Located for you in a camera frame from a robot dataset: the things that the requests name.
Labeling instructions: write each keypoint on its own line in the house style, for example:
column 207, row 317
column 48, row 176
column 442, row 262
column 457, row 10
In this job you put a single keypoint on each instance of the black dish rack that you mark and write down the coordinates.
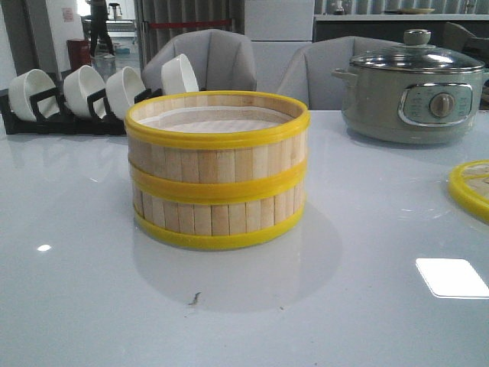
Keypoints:
column 101, row 120

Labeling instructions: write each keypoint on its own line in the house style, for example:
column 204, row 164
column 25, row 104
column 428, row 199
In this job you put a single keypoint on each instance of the bamboo steamer drawer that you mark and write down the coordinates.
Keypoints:
column 219, row 227
column 217, row 146

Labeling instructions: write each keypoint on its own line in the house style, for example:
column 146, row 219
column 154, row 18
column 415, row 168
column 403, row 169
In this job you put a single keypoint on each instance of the grey-green electric pot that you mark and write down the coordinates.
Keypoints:
column 410, row 107

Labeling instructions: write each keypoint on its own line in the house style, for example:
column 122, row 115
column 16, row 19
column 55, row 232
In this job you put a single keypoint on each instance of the red trash bin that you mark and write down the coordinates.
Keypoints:
column 78, row 50

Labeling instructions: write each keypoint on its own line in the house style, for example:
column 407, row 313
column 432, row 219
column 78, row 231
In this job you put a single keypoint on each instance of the glass pot lid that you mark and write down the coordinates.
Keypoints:
column 417, row 55

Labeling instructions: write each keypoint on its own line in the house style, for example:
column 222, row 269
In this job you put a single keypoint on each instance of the woven bamboo steamer lid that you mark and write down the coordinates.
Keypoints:
column 468, row 187

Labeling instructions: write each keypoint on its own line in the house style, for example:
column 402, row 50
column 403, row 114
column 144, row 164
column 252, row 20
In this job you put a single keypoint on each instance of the white bowl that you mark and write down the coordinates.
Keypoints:
column 78, row 86
column 177, row 76
column 121, row 89
column 23, row 87

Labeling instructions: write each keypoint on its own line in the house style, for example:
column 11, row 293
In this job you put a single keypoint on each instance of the person in background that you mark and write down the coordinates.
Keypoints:
column 98, row 28

